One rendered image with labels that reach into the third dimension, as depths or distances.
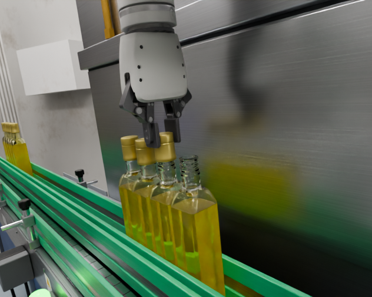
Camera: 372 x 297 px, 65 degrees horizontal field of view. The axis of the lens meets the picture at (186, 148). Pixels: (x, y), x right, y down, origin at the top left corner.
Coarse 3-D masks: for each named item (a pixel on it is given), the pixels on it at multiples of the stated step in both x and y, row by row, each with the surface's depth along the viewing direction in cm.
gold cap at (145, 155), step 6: (138, 144) 51; (144, 144) 51; (138, 150) 51; (144, 150) 51; (150, 150) 51; (138, 156) 52; (144, 156) 51; (150, 156) 52; (138, 162) 52; (144, 162) 51; (150, 162) 52
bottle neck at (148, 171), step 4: (152, 164) 52; (140, 168) 53; (144, 168) 52; (148, 168) 52; (152, 168) 52; (144, 172) 52; (148, 172) 52; (152, 172) 53; (156, 172) 53; (144, 176) 52; (148, 176) 52; (152, 176) 53
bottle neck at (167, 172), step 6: (162, 162) 47; (168, 162) 47; (174, 162) 49; (162, 168) 48; (168, 168) 48; (174, 168) 48; (162, 174) 48; (168, 174) 48; (174, 174) 48; (162, 180) 48; (168, 180) 48; (174, 180) 48
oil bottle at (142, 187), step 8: (136, 184) 53; (144, 184) 51; (152, 184) 52; (136, 192) 53; (144, 192) 51; (136, 200) 54; (144, 200) 51; (136, 208) 54; (144, 208) 52; (136, 216) 55; (144, 216) 53; (144, 224) 53; (152, 224) 52; (144, 232) 54; (152, 232) 52; (144, 240) 55; (152, 240) 53; (152, 248) 53
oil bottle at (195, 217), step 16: (176, 192) 45; (192, 192) 44; (208, 192) 44; (176, 208) 44; (192, 208) 42; (208, 208) 44; (176, 224) 45; (192, 224) 42; (208, 224) 44; (176, 240) 46; (192, 240) 43; (208, 240) 44; (192, 256) 44; (208, 256) 45; (192, 272) 45; (208, 272) 45; (224, 288) 48
